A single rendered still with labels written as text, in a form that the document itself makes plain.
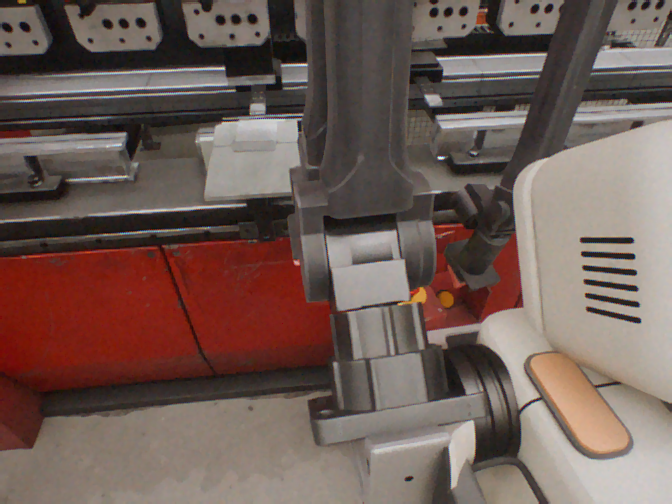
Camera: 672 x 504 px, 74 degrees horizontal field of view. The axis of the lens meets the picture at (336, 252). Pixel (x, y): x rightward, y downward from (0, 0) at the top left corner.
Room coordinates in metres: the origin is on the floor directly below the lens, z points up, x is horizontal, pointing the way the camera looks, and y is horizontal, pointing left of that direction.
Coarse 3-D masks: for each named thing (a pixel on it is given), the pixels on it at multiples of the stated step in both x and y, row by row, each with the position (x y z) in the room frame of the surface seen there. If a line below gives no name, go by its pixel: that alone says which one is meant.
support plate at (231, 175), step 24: (216, 144) 0.82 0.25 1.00; (288, 144) 0.82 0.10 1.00; (216, 168) 0.73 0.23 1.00; (240, 168) 0.73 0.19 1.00; (264, 168) 0.73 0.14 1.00; (288, 168) 0.73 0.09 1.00; (216, 192) 0.65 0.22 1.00; (240, 192) 0.65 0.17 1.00; (264, 192) 0.65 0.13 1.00; (288, 192) 0.65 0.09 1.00
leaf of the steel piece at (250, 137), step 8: (240, 128) 0.88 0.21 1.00; (248, 128) 0.88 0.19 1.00; (256, 128) 0.88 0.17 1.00; (264, 128) 0.88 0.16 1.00; (272, 128) 0.88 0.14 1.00; (240, 136) 0.85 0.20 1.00; (248, 136) 0.85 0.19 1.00; (256, 136) 0.85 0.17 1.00; (264, 136) 0.85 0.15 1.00; (272, 136) 0.85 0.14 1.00; (232, 144) 0.79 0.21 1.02; (240, 144) 0.79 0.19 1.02; (248, 144) 0.79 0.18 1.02; (256, 144) 0.79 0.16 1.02; (264, 144) 0.79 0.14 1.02; (272, 144) 0.79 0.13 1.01
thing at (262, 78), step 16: (224, 48) 0.91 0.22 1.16; (240, 48) 0.92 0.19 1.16; (256, 48) 0.92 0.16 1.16; (224, 64) 0.91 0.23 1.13; (240, 64) 0.91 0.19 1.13; (256, 64) 0.92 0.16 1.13; (272, 64) 0.92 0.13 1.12; (240, 80) 0.92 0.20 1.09; (256, 80) 0.93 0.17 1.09; (272, 80) 0.93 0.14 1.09
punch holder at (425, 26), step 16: (416, 0) 0.92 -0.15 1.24; (448, 0) 0.92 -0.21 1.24; (464, 0) 0.93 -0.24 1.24; (416, 16) 0.92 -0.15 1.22; (432, 16) 0.93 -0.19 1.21; (448, 16) 0.93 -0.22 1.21; (464, 16) 0.93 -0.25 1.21; (416, 32) 0.92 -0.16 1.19; (432, 32) 0.92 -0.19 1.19; (448, 32) 0.92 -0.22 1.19; (464, 32) 0.93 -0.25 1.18
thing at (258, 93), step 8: (280, 64) 1.18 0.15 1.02; (280, 72) 1.13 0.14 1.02; (280, 80) 1.10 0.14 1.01; (240, 88) 1.09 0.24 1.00; (248, 88) 1.09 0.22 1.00; (256, 88) 1.07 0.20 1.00; (264, 88) 1.07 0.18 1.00; (272, 88) 1.10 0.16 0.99; (280, 88) 1.10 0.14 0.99; (256, 96) 1.03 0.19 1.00; (264, 96) 1.03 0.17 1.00; (256, 104) 0.99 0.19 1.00; (264, 104) 0.99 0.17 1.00; (256, 112) 0.95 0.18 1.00; (264, 112) 0.95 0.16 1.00
